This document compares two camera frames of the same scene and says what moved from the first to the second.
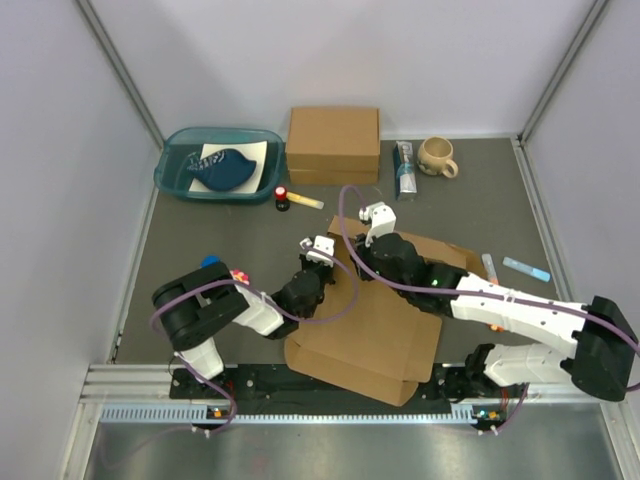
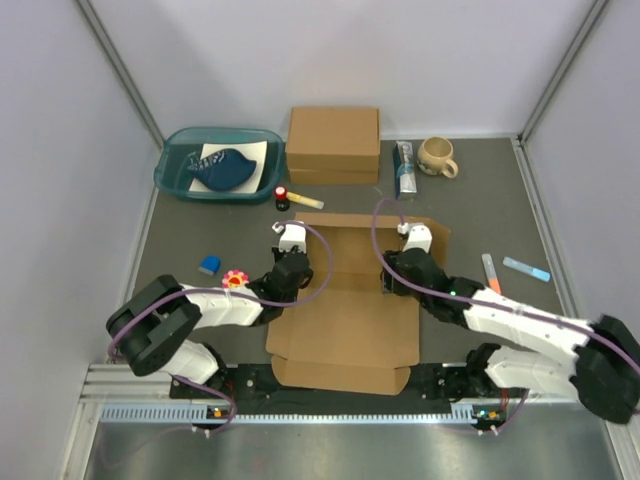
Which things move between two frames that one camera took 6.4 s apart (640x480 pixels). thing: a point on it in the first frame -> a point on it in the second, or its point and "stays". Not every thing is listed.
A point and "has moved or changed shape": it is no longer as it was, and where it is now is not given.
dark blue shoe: [222, 170] stays
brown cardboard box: [382, 342] has moved or changed shape
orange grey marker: [490, 268] stays
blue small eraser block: [210, 259] stays
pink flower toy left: [237, 275] stays
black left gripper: [304, 262] -> [278, 254]
